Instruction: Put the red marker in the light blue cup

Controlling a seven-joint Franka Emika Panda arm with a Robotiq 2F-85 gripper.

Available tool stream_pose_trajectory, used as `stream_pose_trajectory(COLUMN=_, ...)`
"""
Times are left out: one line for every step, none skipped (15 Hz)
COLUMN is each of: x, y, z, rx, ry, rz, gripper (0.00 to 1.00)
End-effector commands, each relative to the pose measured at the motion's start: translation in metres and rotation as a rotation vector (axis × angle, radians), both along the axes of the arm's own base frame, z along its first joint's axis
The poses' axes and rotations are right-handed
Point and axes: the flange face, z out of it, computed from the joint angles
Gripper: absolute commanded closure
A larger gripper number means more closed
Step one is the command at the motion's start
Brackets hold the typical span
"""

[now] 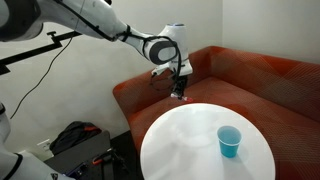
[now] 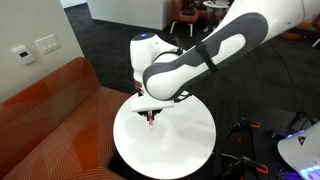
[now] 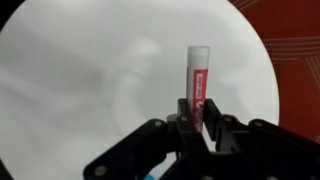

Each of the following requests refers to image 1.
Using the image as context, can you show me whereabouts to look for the black backpack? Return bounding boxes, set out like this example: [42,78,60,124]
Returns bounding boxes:
[43,129,113,180]

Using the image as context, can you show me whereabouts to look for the red marker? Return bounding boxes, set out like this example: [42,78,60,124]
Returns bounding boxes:
[170,93,194,103]

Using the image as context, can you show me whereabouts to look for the black hanging cable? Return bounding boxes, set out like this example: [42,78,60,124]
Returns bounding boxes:
[9,36,74,120]

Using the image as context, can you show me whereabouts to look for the black wall rail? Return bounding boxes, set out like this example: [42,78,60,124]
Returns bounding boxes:
[0,30,83,76]

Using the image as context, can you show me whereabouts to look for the black clamp orange tips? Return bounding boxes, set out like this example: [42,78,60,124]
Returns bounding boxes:
[91,149,116,167]

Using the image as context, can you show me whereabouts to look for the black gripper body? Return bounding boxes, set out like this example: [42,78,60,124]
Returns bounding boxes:
[171,74,189,90]

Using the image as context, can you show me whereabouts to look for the black bag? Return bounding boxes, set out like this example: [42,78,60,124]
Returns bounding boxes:
[49,120,103,156]

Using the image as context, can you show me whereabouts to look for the orange patterned sofa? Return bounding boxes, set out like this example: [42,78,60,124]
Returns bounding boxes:
[112,45,320,180]

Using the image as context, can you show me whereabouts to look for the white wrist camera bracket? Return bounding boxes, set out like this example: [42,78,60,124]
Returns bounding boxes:
[151,59,194,77]

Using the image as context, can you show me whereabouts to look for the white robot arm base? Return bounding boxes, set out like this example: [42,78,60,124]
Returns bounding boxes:
[0,101,76,180]

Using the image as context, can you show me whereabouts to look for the light blue plastic cup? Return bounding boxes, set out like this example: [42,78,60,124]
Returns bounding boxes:
[216,125,243,159]

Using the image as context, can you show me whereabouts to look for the white wall outlet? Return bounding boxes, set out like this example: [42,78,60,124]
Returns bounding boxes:
[36,138,52,153]

